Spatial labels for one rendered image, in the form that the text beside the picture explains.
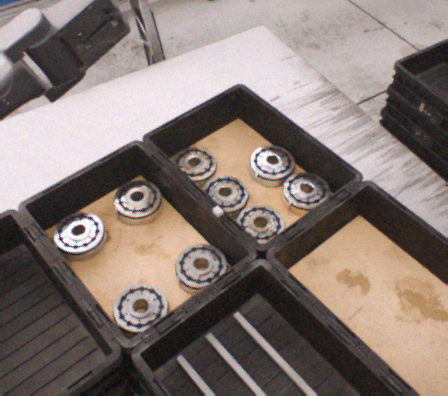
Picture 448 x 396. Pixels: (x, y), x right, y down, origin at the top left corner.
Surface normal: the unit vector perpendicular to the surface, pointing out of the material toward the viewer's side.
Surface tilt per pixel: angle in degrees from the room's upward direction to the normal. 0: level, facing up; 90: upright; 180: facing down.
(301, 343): 0
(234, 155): 0
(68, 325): 0
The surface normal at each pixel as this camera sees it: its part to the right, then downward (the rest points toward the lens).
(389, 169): 0.00, -0.65
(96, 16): 0.62, 0.57
